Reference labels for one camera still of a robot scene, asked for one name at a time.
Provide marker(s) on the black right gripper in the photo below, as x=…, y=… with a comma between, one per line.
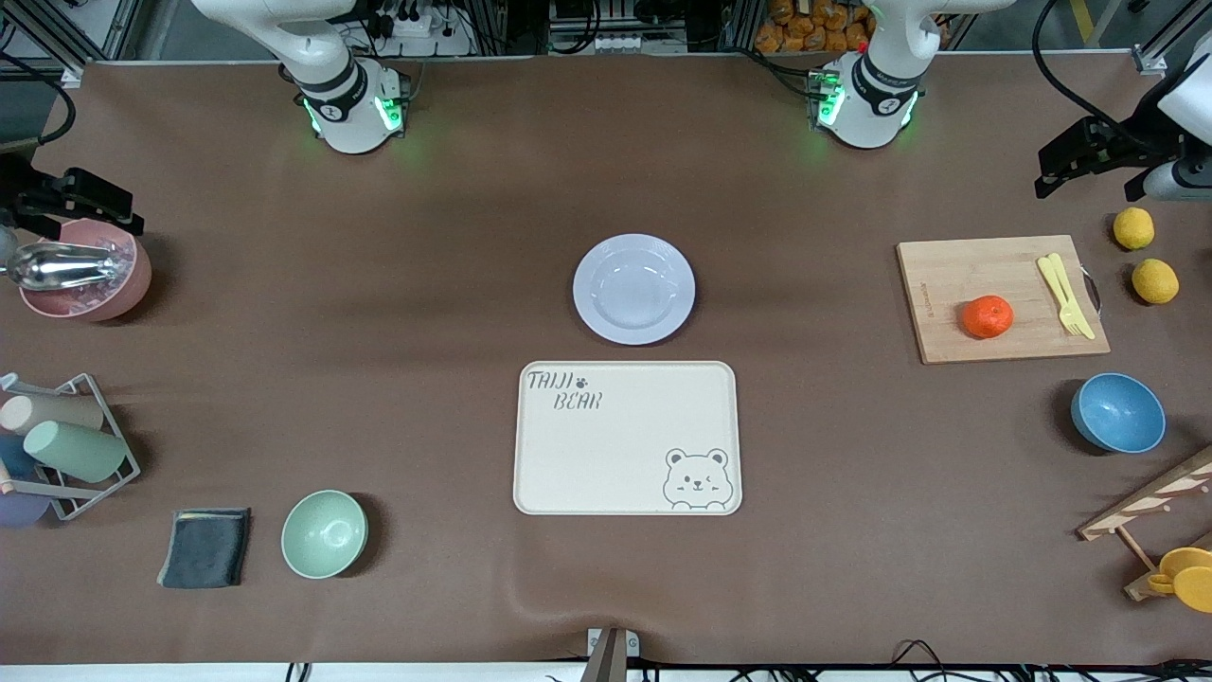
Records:
x=21, y=196

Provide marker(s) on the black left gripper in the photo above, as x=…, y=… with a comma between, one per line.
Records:
x=1133, y=148

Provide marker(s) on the white round plate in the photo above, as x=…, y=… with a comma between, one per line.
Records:
x=633, y=289

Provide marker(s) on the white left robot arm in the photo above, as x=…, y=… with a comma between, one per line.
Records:
x=866, y=104

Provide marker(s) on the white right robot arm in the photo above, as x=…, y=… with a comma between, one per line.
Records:
x=346, y=104

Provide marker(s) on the pink bowl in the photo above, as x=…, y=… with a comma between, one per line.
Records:
x=137, y=275

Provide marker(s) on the silver metal scoop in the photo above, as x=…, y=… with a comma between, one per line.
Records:
x=57, y=267

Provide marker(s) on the yellow lemon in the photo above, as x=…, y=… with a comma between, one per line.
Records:
x=1156, y=281
x=1133, y=228

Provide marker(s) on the clear ice cubes heap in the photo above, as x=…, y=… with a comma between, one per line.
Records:
x=80, y=298

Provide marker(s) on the yellow plastic knife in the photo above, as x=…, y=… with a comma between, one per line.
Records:
x=1064, y=281

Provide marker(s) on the yellow plastic fork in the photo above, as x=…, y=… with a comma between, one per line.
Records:
x=1053, y=281

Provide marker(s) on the wooden cutting board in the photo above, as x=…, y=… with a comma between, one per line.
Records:
x=966, y=275

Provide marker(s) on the beige cup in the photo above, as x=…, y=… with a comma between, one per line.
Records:
x=57, y=412

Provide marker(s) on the light green cup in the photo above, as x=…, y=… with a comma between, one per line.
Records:
x=76, y=451

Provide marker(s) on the blue bowl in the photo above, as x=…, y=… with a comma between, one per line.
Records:
x=1118, y=413

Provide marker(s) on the blue cup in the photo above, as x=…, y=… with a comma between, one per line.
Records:
x=14, y=459

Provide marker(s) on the orange fruit pile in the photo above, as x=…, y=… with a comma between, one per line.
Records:
x=814, y=28

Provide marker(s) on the purple cup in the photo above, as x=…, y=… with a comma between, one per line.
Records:
x=19, y=511

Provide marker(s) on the wooden dish rack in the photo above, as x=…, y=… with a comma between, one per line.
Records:
x=1150, y=497

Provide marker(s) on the white power strip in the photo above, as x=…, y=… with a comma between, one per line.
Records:
x=421, y=33

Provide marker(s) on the dark grey folded cloth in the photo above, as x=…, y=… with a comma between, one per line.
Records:
x=204, y=549

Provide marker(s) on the light green bowl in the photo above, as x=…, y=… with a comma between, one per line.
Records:
x=324, y=534

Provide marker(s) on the yellow cup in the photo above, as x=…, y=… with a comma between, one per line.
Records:
x=1198, y=592
x=1188, y=559

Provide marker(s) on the cream bear print tray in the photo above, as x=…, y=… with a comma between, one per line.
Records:
x=615, y=445

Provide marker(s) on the aluminium frame post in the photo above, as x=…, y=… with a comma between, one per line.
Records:
x=1160, y=47
x=66, y=38

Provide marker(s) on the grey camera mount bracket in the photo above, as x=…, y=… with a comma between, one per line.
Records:
x=611, y=654

